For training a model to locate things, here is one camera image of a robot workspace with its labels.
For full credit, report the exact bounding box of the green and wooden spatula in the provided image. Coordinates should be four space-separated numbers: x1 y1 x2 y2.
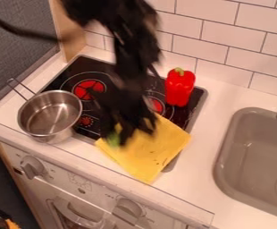
105 131 123 149

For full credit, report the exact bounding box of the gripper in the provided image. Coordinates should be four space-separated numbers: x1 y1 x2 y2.
89 84 159 147

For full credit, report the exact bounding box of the yellow cloth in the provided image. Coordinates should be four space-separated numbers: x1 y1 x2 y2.
94 113 194 185

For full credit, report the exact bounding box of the toy sink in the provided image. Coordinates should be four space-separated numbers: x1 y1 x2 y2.
212 106 277 223

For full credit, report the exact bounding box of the toy stove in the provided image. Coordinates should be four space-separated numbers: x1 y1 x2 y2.
38 54 209 174

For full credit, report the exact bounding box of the red toy pepper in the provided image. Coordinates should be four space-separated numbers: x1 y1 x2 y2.
164 66 197 108

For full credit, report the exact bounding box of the wooden board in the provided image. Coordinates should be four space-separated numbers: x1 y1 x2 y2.
47 0 88 64

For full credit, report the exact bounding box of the silver pot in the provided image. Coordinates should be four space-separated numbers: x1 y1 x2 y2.
5 78 84 146

